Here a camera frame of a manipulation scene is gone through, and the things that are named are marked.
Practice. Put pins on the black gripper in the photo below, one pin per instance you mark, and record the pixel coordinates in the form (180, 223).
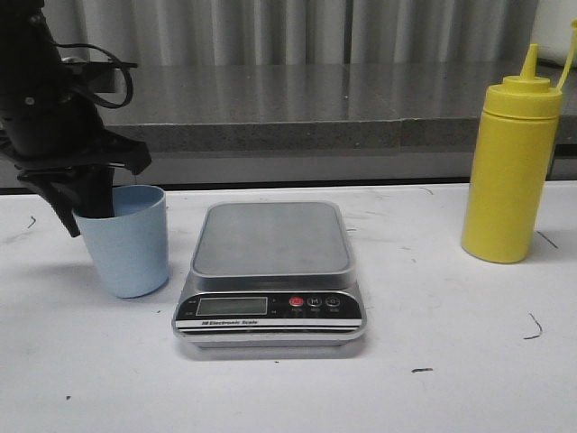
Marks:
(53, 132)

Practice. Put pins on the light blue plastic cup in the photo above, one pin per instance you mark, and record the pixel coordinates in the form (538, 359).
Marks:
(130, 248)

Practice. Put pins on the yellow squeeze bottle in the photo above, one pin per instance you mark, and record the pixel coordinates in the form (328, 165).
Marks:
(514, 147)

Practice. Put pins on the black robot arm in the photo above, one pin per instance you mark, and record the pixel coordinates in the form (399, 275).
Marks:
(25, 36)

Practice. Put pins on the silver electronic kitchen scale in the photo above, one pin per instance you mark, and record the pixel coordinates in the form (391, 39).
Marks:
(271, 279)

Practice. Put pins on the grey stone counter ledge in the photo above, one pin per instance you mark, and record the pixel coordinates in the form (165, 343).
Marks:
(357, 108)

